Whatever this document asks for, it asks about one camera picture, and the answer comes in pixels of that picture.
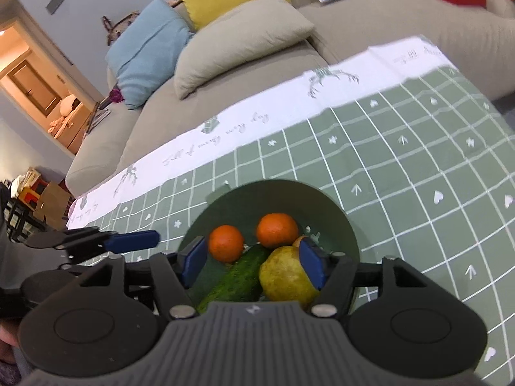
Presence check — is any green bowl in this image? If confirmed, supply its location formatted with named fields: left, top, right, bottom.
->
left=177, top=179, right=361, bottom=315

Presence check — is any light blue pillow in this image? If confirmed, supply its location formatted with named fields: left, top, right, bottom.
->
left=105, top=0, right=194, bottom=109

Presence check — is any yellow pear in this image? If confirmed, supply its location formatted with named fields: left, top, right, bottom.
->
left=258, top=245, right=321, bottom=310

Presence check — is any handbag with dark straps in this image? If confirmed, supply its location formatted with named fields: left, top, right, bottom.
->
left=100, top=11, right=140, bottom=46

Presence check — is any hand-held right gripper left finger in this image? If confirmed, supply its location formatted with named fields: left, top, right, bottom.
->
left=78, top=236, right=208, bottom=319

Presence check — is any green checked tablecloth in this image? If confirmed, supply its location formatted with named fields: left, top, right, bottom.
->
left=66, top=34, right=515, bottom=386

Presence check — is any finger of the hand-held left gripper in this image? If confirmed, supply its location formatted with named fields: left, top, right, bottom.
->
left=23, top=227, right=160, bottom=259

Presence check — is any beige sofa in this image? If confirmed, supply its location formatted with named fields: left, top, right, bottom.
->
left=64, top=0, right=515, bottom=198

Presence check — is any magazine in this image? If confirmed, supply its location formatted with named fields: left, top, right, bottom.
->
left=84, top=104, right=112, bottom=134

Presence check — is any brown cardboard box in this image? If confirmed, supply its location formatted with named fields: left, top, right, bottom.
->
left=33, top=181, right=74, bottom=223

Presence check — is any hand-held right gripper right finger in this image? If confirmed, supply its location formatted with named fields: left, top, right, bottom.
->
left=298, top=237, right=428, bottom=318

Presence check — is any green cucumber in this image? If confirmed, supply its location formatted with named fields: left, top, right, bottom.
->
left=197, top=245, right=273, bottom=314

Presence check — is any beige pillow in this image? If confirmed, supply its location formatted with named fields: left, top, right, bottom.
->
left=173, top=0, right=316, bottom=101

